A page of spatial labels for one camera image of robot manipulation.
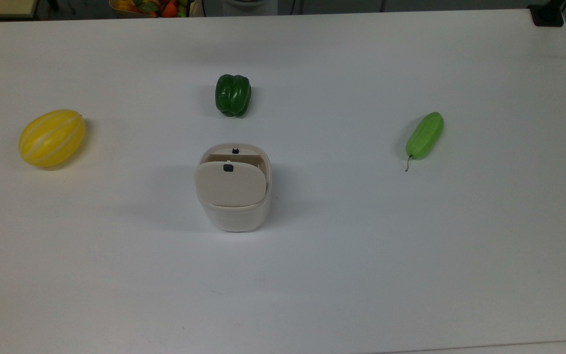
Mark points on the black table clamp mount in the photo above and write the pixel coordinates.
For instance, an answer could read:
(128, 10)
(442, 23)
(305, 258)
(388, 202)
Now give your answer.
(547, 14)

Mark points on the beige garbage bin body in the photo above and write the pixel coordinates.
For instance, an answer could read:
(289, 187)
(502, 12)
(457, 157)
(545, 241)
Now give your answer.
(236, 219)

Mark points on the light green toy cucumber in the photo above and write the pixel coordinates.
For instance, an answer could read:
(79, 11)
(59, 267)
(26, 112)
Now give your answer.
(425, 135)

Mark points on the dark green toy bell pepper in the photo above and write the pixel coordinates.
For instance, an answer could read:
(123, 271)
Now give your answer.
(233, 95)

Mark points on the beige hinged bin lid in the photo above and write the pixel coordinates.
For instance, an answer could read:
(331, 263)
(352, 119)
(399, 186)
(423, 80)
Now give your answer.
(230, 186)

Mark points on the yellow striped toy melon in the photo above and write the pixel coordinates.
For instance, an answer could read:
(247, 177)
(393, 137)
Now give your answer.
(52, 138)

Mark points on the basket of toy fruit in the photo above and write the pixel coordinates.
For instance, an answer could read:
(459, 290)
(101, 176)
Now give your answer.
(155, 7)

